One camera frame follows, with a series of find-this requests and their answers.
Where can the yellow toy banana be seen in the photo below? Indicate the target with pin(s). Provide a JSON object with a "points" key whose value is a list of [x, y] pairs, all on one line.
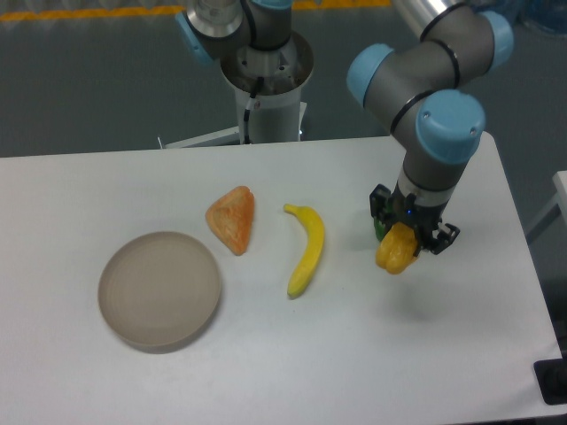
{"points": [[304, 271]]}

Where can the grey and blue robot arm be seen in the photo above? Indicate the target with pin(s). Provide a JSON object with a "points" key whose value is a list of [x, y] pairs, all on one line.
{"points": [[415, 95]]}

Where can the white furniture edge at right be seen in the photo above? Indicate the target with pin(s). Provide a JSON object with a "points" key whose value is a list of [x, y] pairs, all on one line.
{"points": [[551, 211]]}

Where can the green toy bell pepper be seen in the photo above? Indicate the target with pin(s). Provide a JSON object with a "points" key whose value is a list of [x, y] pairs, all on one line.
{"points": [[383, 216]]}

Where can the orange toy sandwich triangle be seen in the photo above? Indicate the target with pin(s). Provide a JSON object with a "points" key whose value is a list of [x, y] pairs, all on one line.
{"points": [[230, 218]]}

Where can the black device at table edge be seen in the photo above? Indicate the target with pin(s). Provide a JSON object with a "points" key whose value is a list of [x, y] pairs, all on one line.
{"points": [[551, 377]]}

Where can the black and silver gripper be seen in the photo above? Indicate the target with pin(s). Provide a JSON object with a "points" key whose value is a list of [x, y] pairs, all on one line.
{"points": [[414, 207]]}

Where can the yellow toy bell pepper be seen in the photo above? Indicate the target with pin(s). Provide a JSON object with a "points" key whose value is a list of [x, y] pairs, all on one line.
{"points": [[396, 252]]}

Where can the beige round plate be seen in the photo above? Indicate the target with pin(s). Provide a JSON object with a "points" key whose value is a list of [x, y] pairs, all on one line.
{"points": [[160, 291]]}

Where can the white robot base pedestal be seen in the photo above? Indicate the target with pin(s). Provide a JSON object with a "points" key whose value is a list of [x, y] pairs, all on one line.
{"points": [[267, 88]]}

